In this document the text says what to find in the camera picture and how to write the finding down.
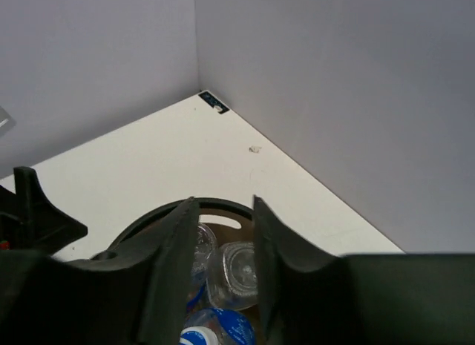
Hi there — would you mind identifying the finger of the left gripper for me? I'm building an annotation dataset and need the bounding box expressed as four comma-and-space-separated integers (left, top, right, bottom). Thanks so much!
1, 167, 88, 251

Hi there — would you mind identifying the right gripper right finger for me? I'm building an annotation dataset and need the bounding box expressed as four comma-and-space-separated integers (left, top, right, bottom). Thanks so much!
253, 197, 474, 344

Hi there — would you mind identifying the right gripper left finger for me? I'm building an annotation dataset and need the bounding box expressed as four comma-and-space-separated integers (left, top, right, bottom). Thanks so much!
1, 198, 199, 344

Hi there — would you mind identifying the blue label bottle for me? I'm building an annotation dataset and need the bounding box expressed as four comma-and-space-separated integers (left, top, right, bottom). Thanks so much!
206, 242, 258, 311
179, 308, 257, 345
186, 223, 217, 311

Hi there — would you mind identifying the brown cylindrical bin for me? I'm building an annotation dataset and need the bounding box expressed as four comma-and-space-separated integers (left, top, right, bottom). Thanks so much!
91, 197, 261, 345

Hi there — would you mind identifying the left blue table sticker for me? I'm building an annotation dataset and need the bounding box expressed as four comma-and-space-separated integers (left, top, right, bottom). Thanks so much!
198, 91, 229, 114

